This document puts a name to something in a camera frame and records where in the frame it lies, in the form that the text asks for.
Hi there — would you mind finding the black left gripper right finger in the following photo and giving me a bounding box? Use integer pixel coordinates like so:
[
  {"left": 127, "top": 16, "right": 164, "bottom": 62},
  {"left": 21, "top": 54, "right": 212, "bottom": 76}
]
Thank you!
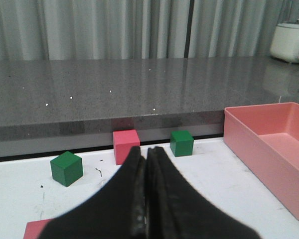
[{"left": 146, "top": 147, "right": 260, "bottom": 239}]

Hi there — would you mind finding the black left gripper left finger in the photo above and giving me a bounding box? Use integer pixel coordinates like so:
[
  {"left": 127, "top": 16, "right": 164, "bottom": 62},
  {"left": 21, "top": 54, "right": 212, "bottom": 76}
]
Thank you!
[{"left": 39, "top": 146, "right": 146, "bottom": 239}]

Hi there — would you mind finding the green cube at left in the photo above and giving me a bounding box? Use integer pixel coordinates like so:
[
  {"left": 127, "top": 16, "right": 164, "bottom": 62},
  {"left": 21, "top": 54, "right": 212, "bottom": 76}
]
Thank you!
[{"left": 50, "top": 151, "right": 83, "bottom": 187}]

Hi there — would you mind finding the green cube near bin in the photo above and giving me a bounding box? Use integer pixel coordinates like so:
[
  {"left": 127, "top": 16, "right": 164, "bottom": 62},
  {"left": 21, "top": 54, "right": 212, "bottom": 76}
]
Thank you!
[{"left": 170, "top": 130, "right": 194, "bottom": 157}]

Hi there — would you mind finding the pink cube at back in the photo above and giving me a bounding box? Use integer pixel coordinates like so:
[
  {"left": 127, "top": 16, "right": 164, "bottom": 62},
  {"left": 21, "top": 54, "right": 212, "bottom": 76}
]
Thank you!
[{"left": 113, "top": 129, "right": 140, "bottom": 165}]

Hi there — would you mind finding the pink block in foreground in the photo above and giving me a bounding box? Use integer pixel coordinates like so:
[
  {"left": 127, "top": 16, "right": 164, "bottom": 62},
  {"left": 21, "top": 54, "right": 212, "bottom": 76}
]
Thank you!
[{"left": 23, "top": 219, "right": 52, "bottom": 239}]

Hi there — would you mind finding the pink plastic bin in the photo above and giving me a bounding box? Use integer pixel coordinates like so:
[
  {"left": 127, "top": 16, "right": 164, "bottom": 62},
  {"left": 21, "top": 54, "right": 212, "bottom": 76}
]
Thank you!
[{"left": 224, "top": 102, "right": 299, "bottom": 220}]

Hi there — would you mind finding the grey stone countertop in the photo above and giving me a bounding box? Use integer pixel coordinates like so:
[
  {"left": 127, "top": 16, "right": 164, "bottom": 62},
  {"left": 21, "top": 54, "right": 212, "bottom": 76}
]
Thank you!
[{"left": 0, "top": 56, "right": 299, "bottom": 141}]

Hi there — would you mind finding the white rice cooker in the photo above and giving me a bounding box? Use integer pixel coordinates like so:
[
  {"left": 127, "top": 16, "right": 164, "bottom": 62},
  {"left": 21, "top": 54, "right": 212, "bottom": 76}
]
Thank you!
[{"left": 270, "top": 21, "right": 299, "bottom": 63}]

